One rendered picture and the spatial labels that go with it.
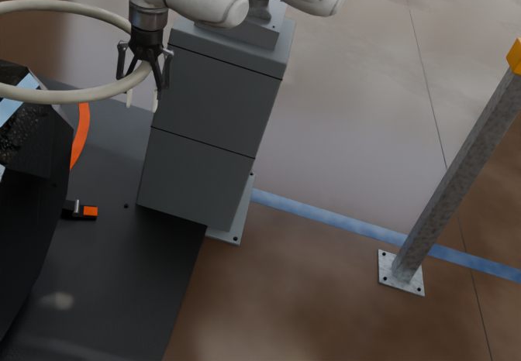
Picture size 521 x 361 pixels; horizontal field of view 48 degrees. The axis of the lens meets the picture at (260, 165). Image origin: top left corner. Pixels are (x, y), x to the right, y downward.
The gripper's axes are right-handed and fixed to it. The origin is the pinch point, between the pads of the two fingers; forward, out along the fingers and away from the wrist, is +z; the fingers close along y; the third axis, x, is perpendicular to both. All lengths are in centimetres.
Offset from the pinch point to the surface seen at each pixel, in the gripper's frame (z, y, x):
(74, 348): 79, 11, 23
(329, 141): 93, -77, -136
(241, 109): 27, -26, -47
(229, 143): 42, -24, -46
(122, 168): 81, 19, -67
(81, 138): 79, 40, -80
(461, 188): 41, -111, -44
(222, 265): 86, -30, -27
